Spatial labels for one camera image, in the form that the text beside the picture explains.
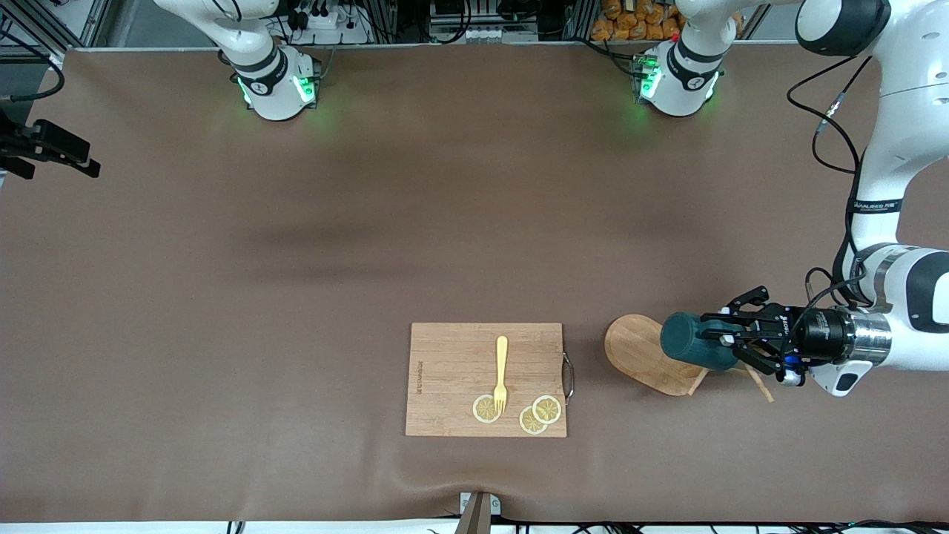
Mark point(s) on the white power strip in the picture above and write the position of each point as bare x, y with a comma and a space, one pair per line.
322, 18
482, 33

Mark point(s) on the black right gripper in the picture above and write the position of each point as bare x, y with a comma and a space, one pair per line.
50, 142

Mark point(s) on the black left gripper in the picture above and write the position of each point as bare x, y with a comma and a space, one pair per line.
821, 331

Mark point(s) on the brown table mat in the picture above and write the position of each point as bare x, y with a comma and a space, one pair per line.
222, 334

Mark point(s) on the teal mug with cream inside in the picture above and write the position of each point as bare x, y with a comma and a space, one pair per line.
689, 341

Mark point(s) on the wooden post with metal bracket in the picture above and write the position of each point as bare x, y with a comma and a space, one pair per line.
476, 515

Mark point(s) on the pile of orange buns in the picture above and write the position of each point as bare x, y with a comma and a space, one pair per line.
637, 22

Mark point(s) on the yellow plastic fork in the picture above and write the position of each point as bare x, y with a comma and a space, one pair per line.
502, 363

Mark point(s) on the lemon slice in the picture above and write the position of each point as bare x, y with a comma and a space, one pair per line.
529, 424
483, 411
549, 408

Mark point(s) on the wooden mug tree rack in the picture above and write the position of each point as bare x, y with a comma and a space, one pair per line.
637, 348

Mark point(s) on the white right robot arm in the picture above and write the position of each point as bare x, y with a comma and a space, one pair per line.
274, 93

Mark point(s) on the bamboo cutting board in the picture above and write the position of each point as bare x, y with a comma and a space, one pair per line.
452, 371

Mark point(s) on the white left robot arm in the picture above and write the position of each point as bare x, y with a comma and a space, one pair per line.
912, 111

